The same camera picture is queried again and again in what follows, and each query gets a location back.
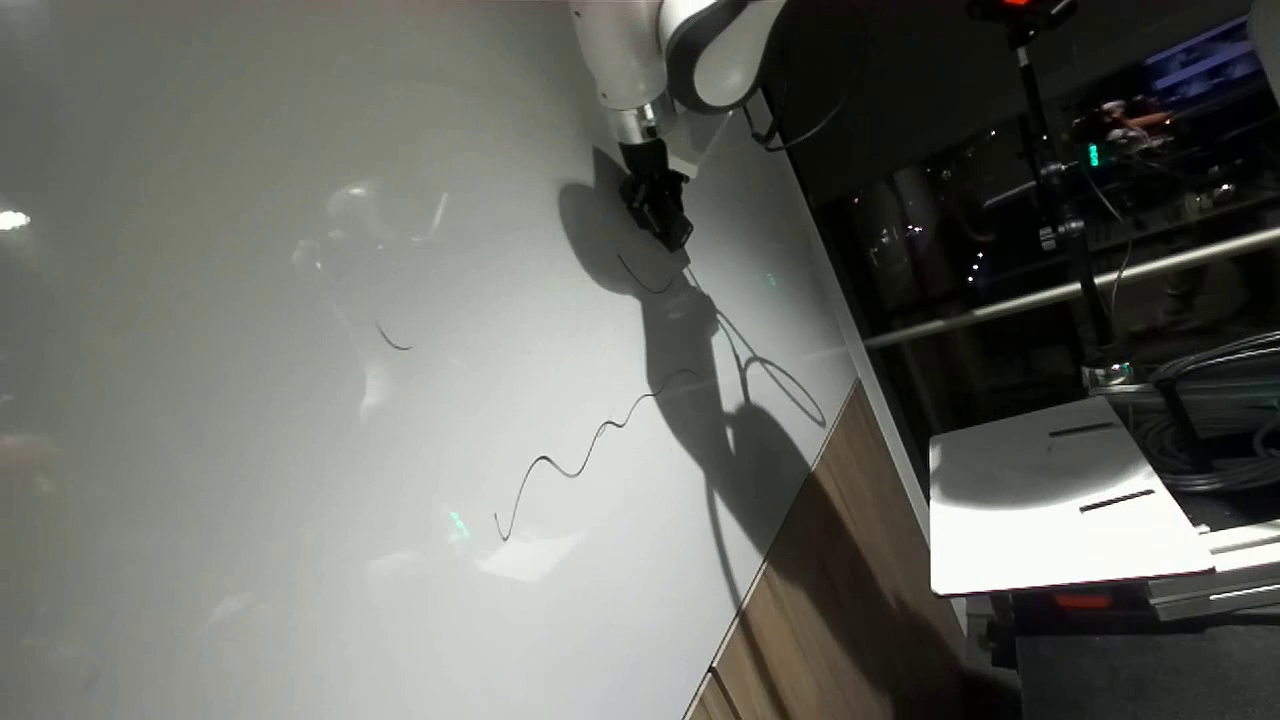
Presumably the silver metal rail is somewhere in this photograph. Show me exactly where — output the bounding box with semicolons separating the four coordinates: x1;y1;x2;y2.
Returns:
862;223;1280;354

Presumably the lit computer monitor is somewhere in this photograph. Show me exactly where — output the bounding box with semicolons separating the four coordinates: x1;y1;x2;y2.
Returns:
1139;28;1242;102

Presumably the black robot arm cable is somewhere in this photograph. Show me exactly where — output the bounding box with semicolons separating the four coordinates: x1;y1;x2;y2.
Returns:
738;75;845;157

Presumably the black tripod pole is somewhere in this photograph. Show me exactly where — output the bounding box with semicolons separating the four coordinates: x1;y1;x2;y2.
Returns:
966;0;1139;390

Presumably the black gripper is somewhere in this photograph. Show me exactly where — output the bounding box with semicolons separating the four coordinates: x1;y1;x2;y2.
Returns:
616;136;695;248

